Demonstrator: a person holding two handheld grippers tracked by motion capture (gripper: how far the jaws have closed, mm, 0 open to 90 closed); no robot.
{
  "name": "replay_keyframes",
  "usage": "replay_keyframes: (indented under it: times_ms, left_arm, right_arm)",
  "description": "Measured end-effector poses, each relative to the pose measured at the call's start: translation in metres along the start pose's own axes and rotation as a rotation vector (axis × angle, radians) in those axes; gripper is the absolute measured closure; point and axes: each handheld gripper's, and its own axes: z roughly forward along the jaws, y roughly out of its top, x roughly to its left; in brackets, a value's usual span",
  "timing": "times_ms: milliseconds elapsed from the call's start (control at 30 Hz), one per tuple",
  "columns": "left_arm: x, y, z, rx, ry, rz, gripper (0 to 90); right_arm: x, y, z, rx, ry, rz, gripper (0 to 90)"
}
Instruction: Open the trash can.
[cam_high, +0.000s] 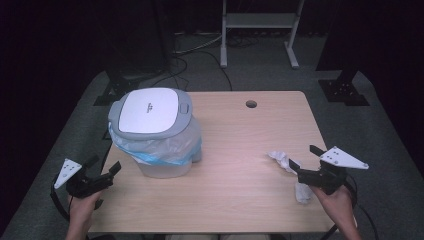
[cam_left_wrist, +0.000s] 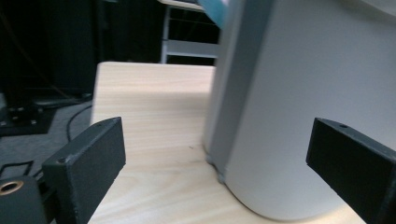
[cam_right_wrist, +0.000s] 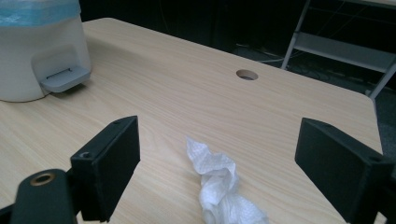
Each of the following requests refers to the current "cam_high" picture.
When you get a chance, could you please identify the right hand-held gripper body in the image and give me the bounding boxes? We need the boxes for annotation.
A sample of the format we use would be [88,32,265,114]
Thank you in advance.
[297,146,370,196]

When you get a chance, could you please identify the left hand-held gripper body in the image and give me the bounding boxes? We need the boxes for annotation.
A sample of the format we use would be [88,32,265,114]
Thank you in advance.
[53,158,115,199]

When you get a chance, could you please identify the white tissue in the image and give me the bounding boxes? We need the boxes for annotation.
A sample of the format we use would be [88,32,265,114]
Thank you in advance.
[266,150,300,175]
[294,181,314,205]

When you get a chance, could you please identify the clear blue-edged plastic bin liner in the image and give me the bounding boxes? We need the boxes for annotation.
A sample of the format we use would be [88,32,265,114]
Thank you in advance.
[108,121,203,167]

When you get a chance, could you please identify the grey white-lidded trash can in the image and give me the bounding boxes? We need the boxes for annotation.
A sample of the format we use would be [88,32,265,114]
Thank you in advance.
[107,87,203,179]

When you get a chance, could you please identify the person's left hand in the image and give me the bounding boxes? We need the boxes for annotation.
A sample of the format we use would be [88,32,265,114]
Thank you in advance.
[67,190,105,225]

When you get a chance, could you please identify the person's right hand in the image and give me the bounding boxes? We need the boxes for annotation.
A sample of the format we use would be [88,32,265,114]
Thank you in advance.
[309,185,356,228]

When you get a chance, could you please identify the black stand with feet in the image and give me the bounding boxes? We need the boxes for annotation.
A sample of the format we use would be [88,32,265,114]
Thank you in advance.
[93,64,169,107]

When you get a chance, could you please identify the white metal stand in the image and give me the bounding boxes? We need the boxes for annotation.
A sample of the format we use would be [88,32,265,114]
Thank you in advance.
[219,0,306,70]

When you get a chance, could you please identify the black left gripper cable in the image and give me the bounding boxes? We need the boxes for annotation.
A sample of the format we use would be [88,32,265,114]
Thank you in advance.
[49,178,73,223]

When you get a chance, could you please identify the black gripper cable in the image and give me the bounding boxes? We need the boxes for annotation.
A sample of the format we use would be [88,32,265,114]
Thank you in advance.
[319,176,380,240]
[49,178,73,223]

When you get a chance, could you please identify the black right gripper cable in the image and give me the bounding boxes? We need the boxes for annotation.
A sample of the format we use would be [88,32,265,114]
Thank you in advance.
[319,176,380,240]

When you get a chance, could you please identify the black stand base plate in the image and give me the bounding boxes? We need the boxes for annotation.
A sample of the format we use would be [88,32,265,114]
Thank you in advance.
[318,68,371,107]

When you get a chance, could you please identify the black floor cable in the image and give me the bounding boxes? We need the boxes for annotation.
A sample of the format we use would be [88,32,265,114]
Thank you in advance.
[148,49,234,92]

